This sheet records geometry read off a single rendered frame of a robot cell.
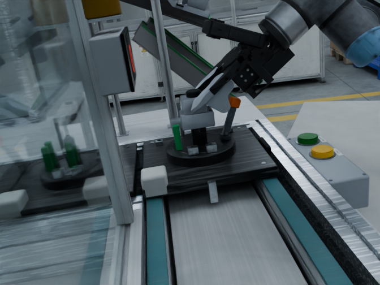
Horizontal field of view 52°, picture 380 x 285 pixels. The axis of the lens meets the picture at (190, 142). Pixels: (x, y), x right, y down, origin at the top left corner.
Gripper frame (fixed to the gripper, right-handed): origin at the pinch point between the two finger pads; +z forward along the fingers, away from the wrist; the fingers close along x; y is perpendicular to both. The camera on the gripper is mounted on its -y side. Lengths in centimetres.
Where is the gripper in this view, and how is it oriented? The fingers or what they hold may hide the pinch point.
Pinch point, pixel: (191, 100)
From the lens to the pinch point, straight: 76.0
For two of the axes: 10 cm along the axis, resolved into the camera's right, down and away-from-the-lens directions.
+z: -7.1, 6.8, 1.7
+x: -1.1, -3.5, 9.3
